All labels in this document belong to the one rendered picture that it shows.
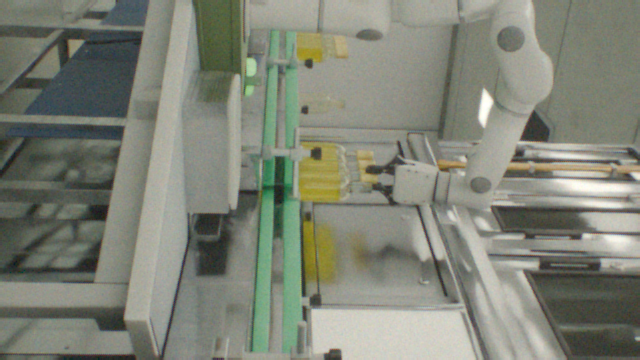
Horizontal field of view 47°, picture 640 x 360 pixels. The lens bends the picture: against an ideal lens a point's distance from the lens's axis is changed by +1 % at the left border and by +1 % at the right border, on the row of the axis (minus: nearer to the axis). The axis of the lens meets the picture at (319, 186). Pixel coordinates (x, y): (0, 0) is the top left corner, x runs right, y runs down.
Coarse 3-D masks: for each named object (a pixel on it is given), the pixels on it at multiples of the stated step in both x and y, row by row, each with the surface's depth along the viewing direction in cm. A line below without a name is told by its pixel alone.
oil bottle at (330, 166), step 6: (300, 162) 177; (306, 162) 177; (312, 162) 177; (318, 162) 177; (324, 162) 178; (330, 162) 178; (336, 162) 178; (300, 168) 174; (306, 168) 174; (312, 168) 174; (318, 168) 174; (324, 168) 175; (330, 168) 175; (336, 168) 175; (342, 168) 175; (348, 174) 175
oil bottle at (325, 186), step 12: (300, 180) 169; (312, 180) 169; (324, 180) 169; (336, 180) 169; (348, 180) 171; (300, 192) 170; (312, 192) 170; (324, 192) 170; (336, 192) 170; (348, 192) 171
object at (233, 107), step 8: (232, 80) 138; (232, 88) 132; (232, 96) 128; (232, 104) 127; (232, 112) 127; (232, 120) 127; (232, 128) 128; (232, 136) 128; (232, 144) 129; (232, 152) 130; (232, 160) 131; (232, 168) 131; (232, 176) 132; (232, 184) 133; (232, 192) 134; (232, 200) 134; (232, 208) 136
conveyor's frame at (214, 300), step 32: (256, 32) 229; (256, 64) 201; (256, 96) 179; (256, 128) 162; (256, 192) 155; (224, 224) 143; (256, 224) 145; (192, 256) 132; (224, 256) 133; (192, 288) 124; (224, 288) 124; (192, 320) 116; (224, 320) 117; (192, 352) 110
